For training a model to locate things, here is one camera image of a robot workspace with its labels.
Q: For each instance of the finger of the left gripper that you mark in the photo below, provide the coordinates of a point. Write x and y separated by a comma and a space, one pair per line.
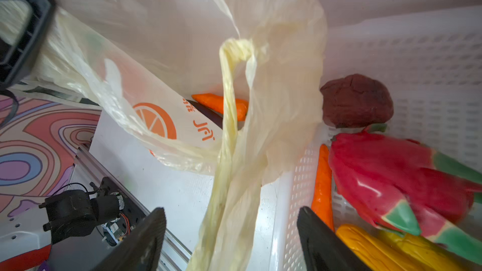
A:
24, 26

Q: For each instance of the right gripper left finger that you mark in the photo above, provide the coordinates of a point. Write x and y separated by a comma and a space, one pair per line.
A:
141, 249

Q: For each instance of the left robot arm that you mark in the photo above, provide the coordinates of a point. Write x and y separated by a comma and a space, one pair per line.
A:
26, 240

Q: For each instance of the toy pink dragon fruit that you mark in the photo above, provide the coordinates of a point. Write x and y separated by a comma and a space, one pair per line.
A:
404, 186

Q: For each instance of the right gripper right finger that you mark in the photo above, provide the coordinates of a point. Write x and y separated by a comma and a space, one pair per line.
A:
322, 249

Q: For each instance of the toy carrot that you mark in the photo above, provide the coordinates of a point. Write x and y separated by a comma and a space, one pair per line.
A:
322, 199
215, 102

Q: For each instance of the toy yellow corn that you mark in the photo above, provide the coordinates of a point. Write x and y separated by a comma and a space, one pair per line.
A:
373, 252

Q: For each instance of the toy dark red fruit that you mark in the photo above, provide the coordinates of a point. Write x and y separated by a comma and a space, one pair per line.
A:
356, 101

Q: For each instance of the toy purple eggplant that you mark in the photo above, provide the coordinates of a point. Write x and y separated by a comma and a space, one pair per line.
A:
209, 113

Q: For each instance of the white perforated plastic basket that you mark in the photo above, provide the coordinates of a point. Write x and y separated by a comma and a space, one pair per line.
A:
431, 64

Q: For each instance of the cream plastic grocery bag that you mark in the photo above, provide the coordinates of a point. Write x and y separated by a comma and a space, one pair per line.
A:
264, 56

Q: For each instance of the toy yellow bell pepper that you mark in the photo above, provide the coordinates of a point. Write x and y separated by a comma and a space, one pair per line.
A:
422, 251

